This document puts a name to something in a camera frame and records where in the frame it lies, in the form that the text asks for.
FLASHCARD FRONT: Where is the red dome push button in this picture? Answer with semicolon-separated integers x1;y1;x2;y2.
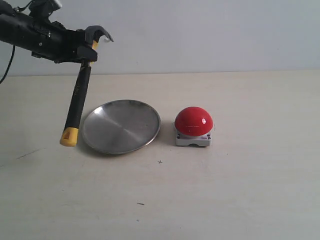
174;106;215;147

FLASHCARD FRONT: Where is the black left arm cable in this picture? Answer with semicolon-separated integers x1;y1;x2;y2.
0;44;16;85

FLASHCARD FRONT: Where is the black and yellow claw hammer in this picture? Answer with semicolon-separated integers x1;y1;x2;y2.
59;25;113;147

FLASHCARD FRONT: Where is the round stainless steel plate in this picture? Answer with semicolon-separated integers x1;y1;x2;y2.
81;99;161;155

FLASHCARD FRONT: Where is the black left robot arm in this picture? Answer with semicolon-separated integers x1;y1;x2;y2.
0;13;98;63

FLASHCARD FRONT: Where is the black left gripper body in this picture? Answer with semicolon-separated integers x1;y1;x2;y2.
46;21;86;63

